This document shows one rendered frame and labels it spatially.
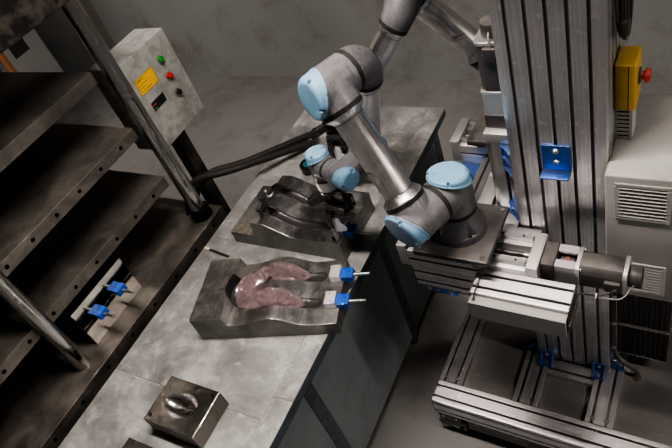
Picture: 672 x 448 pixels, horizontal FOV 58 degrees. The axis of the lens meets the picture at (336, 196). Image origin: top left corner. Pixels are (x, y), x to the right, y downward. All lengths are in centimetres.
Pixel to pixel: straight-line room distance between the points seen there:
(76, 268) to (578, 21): 181
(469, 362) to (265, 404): 91
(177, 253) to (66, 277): 45
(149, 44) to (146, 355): 119
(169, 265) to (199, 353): 51
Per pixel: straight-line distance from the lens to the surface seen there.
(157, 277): 254
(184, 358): 219
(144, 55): 257
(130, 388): 224
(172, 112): 266
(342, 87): 152
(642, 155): 171
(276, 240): 228
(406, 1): 186
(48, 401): 245
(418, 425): 268
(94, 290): 241
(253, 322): 203
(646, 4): 379
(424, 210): 160
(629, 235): 180
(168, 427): 198
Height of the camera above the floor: 236
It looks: 40 degrees down
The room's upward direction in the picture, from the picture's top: 22 degrees counter-clockwise
